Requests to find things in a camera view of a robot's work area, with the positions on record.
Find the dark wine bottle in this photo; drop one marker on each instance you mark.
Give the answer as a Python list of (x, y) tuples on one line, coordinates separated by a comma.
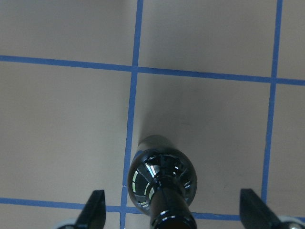
[(162, 184)]

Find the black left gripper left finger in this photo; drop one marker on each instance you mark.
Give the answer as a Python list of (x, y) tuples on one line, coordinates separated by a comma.
[(93, 215)]

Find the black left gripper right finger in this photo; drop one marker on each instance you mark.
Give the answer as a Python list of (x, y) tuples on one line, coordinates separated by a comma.
[(254, 213)]

